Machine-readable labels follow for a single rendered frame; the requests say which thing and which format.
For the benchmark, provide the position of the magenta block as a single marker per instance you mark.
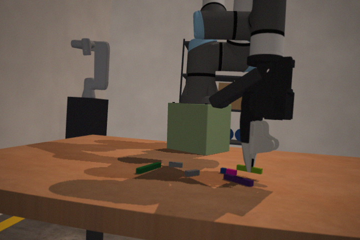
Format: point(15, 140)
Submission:
point(231, 171)

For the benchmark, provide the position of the lime green rod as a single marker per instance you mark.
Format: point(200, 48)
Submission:
point(255, 170)

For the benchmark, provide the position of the purple rod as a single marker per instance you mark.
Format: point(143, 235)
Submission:
point(238, 179)

